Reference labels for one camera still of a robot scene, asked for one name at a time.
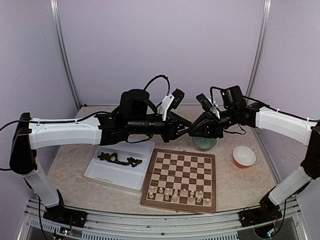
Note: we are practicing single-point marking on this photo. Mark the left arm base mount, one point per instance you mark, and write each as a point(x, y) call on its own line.
point(66, 216)

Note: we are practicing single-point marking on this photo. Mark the aluminium frame post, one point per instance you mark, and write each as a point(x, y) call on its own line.
point(260, 46)
point(63, 52)

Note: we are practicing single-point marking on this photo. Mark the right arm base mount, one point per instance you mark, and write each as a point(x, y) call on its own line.
point(259, 215)

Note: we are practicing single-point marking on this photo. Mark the left aluminium frame post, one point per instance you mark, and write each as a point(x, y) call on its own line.
point(63, 52)

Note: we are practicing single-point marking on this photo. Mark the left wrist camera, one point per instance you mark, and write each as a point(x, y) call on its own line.
point(170, 101)

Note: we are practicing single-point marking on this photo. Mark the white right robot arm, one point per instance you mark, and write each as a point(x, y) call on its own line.
point(305, 131)

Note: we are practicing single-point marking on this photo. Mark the white plastic divided tray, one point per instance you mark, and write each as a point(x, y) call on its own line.
point(123, 163)

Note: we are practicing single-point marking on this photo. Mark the orange white bowl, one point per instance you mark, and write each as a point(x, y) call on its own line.
point(243, 157)

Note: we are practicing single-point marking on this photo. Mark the green ceramic bowl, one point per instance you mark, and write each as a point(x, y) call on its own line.
point(203, 143)

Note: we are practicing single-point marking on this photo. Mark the right aluminium frame post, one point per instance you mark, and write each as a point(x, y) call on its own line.
point(260, 46)

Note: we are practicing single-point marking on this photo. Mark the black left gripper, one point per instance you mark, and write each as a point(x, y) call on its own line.
point(172, 126)

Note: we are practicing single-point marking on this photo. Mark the front aluminium rail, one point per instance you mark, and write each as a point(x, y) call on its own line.
point(102, 225)

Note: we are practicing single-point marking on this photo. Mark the white queen piece lying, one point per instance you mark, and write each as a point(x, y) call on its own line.
point(105, 180)

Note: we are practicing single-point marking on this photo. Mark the white knight piece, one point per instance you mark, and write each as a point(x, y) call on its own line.
point(199, 199)

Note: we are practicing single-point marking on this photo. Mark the wooden chess board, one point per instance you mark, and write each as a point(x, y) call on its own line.
point(180, 170)

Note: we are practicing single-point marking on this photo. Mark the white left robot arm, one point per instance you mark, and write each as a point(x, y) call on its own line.
point(135, 115)

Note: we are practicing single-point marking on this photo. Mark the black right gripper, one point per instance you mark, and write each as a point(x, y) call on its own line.
point(213, 126)

